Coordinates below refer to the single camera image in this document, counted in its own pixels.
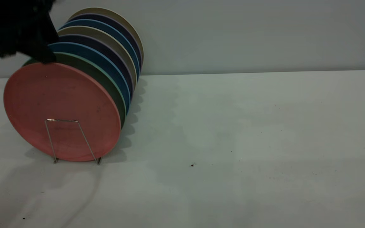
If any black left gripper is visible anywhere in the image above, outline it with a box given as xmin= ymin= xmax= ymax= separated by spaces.
xmin=0 ymin=0 xmax=59 ymax=64

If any pink round plate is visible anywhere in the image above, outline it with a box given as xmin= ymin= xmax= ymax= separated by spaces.
xmin=3 ymin=62 xmax=121 ymax=162

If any green round plate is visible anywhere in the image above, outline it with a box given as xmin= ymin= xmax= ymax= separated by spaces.
xmin=22 ymin=52 xmax=127 ymax=129

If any blue round plate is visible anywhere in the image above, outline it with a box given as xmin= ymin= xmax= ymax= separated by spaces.
xmin=48 ymin=42 xmax=131 ymax=113
xmin=59 ymin=19 xmax=141 ymax=79

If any beige round plate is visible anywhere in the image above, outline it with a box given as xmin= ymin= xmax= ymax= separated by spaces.
xmin=57 ymin=26 xmax=138 ymax=90
xmin=68 ymin=7 xmax=144 ymax=64

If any navy round plate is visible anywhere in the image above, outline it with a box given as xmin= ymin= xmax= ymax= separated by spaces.
xmin=57 ymin=34 xmax=134 ymax=99
xmin=72 ymin=13 xmax=142 ymax=71

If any metal wire plate rack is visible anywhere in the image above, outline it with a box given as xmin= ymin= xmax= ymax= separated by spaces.
xmin=45 ymin=119 xmax=102 ymax=165

